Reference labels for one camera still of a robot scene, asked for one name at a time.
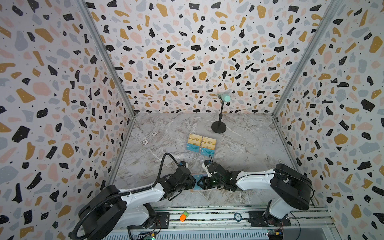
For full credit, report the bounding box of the pink leather card holder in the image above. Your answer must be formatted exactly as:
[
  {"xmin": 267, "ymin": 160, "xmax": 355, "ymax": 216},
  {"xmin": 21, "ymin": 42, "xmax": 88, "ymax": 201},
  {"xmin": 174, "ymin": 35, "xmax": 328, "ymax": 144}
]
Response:
[{"xmin": 191, "ymin": 174, "xmax": 207, "ymax": 192}]

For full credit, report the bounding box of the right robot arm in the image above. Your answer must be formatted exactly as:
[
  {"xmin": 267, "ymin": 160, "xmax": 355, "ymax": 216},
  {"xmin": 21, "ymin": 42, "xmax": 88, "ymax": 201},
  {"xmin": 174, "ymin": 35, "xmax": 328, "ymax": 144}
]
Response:
[{"xmin": 197, "ymin": 163, "xmax": 314, "ymax": 220}]

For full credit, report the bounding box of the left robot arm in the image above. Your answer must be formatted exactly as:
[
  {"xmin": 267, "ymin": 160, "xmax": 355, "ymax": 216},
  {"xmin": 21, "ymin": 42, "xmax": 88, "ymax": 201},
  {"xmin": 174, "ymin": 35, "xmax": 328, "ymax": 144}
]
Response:
[{"xmin": 69, "ymin": 165, "xmax": 196, "ymax": 240}]

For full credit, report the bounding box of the clear acrylic card stand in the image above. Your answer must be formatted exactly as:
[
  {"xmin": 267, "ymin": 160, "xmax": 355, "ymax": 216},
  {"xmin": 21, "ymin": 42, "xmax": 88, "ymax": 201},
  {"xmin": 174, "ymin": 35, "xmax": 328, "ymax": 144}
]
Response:
[{"xmin": 187, "ymin": 137, "xmax": 217, "ymax": 159}]

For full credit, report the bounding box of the gold card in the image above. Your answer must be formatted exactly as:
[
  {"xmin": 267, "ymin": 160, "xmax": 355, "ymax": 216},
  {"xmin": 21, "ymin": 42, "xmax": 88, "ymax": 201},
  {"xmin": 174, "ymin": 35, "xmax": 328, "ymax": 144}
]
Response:
[
  {"xmin": 202, "ymin": 137, "xmax": 217, "ymax": 145},
  {"xmin": 201, "ymin": 142, "xmax": 216, "ymax": 150},
  {"xmin": 188, "ymin": 139, "xmax": 201, "ymax": 146},
  {"xmin": 189, "ymin": 133, "xmax": 203, "ymax": 142}
]

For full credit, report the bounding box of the gold card back right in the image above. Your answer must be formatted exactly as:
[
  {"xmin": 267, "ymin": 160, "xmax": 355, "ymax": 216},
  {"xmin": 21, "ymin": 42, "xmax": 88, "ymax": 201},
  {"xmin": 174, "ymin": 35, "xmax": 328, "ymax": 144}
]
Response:
[{"xmin": 202, "ymin": 137, "xmax": 217, "ymax": 145}]

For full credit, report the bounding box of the gold card back left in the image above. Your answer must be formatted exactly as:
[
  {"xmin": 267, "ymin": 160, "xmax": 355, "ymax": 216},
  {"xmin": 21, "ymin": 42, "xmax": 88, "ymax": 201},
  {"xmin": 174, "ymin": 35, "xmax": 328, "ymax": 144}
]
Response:
[{"xmin": 189, "ymin": 133, "xmax": 203, "ymax": 142}]

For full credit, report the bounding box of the orange green small tool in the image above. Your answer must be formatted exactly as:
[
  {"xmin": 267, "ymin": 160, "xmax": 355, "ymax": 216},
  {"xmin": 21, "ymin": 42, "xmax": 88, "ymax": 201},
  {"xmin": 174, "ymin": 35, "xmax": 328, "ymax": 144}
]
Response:
[{"xmin": 180, "ymin": 211, "xmax": 190, "ymax": 222}]

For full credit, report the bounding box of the black microphone stand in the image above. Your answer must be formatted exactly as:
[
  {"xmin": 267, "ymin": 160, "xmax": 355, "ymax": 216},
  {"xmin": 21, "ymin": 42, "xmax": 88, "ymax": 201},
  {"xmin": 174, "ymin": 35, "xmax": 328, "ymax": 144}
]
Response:
[{"xmin": 211, "ymin": 101, "xmax": 227, "ymax": 134}]

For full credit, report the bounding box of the mint green microphone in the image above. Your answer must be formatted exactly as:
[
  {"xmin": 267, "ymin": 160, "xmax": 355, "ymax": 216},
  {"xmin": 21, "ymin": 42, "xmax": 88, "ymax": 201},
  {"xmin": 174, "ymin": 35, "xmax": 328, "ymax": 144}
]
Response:
[{"xmin": 218, "ymin": 94, "xmax": 231, "ymax": 103}]

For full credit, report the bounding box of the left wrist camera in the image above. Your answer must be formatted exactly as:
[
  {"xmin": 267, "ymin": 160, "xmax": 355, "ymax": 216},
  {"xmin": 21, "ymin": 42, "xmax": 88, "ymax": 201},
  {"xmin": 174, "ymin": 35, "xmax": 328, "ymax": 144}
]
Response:
[{"xmin": 178, "ymin": 161, "xmax": 188, "ymax": 168}]

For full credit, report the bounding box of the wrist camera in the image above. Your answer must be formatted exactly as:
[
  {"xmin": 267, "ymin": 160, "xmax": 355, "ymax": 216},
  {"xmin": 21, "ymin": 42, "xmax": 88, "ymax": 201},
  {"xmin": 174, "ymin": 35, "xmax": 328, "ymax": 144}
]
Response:
[
  {"xmin": 202, "ymin": 160, "xmax": 214, "ymax": 178},
  {"xmin": 178, "ymin": 161, "xmax": 188, "ymax": 168}
]

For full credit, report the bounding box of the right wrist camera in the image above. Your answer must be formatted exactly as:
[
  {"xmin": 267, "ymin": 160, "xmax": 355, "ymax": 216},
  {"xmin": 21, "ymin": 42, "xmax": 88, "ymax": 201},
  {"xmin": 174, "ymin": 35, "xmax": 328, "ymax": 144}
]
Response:
[{"xmin": 202, "ymin": 160, "xmax": 214, "ymax": 178}]

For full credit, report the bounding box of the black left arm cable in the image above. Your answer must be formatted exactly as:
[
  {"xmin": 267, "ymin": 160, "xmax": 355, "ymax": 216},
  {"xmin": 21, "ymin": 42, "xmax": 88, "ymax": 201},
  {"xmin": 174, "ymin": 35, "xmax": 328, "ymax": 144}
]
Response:
[{"xmin": 68, "ymin": 152, "xmax": 181, "ymax": 240}]

